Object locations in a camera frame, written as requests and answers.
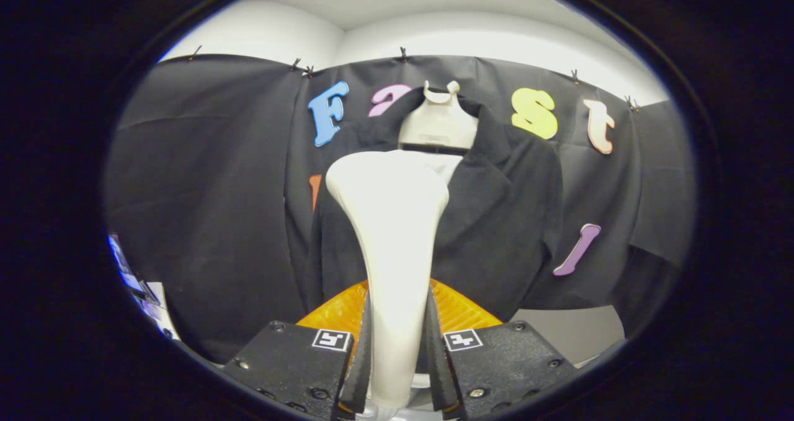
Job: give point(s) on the white dress form mannequin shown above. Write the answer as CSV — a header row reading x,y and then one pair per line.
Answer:
x,y
437,126

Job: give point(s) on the black suit jacket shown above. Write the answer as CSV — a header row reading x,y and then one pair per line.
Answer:
x,y
502,222

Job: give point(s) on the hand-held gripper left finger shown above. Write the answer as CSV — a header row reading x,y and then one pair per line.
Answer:
x,y
291,365

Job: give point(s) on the beige cabinet with grey top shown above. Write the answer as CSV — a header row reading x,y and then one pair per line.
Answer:
x,y
577,334

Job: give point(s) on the white garment steamer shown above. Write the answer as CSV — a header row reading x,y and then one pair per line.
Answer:
x,y
391,222

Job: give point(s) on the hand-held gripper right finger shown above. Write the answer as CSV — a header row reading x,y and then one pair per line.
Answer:
x,y
496,365

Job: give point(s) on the black backdrop cloth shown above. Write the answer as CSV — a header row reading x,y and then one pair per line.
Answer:
x,y
205,191

